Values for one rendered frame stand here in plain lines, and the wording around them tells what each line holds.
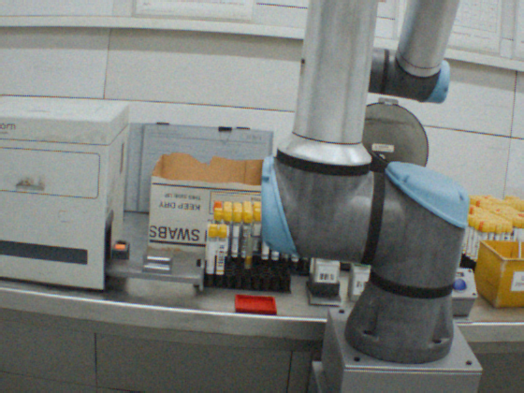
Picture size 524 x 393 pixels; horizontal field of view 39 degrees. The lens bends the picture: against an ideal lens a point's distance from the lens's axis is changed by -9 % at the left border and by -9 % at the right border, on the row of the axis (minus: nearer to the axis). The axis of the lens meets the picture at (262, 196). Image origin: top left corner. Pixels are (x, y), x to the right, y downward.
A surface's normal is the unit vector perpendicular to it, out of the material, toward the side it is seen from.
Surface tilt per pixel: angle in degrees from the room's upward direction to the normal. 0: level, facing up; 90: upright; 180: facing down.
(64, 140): 89
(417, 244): 94
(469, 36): 94
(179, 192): 98
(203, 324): 90
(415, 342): 75
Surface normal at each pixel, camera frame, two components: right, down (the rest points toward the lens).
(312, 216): -0.09, 0.25
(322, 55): -0.46, 0.18
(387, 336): -0.41, -0.12
